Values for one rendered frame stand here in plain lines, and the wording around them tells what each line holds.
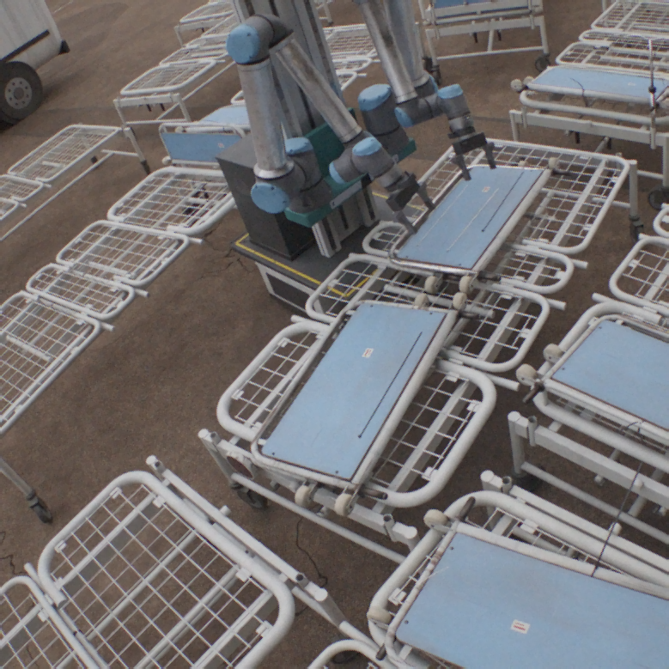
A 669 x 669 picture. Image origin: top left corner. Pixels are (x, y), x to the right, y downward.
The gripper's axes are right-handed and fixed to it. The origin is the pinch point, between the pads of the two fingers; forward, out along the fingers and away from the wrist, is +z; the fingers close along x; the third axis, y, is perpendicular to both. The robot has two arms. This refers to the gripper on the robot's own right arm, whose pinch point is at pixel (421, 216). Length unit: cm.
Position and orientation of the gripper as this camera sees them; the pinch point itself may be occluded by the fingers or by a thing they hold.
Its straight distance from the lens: 241.0
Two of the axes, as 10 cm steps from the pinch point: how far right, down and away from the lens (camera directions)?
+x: -5.4, 7.4, -4.0
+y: -5.8, 0.1, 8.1
